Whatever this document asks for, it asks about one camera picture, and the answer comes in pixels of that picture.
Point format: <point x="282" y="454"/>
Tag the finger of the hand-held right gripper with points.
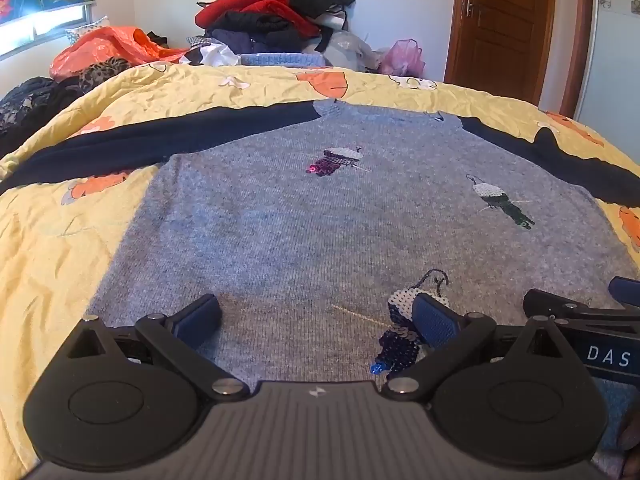
<point x="552" y="302"/>
<point x="625" y="290"/>

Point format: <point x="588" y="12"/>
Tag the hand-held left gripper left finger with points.
<point x="199" y="319"/>

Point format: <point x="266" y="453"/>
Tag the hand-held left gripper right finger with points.
<point x="434" y="321"/>

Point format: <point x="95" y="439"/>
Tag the grey sweater with navy sleeves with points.
<point x="310" y="230"/>

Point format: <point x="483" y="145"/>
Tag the pile of dark and red clothes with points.
<point x="272" y="2"/>

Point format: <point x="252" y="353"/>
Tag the yellow carrot print blanket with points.
<point x="60" y="260"/>

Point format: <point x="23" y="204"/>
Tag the white cabinet with flower pattern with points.
<point x="620" y="50"/>

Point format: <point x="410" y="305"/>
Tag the leopard print cloth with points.
<point x="102" y="72"/>

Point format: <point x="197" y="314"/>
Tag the pink plastic bag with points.
<point x="404" y="57"/>

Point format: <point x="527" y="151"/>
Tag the white patterned cloth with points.
<point x="212" y="52"/>

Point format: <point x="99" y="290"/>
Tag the brown wooden door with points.
<point x="500" y="35"/>

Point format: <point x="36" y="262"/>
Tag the blue knitted cloth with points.
<point x="282" y="59"/>

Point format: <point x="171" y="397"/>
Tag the dark patterned cloth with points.
<point x="30" y="102"/>

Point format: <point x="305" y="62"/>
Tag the grey plastic bag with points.
<point x="350" y="50"/>

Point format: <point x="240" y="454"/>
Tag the orange plastic bag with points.
<point x="107" y="45"/>

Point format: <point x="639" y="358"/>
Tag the window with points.
<point x="45" y="25"/>

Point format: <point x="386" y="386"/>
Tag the wooden door frame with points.
<point x="580" y="35"/>

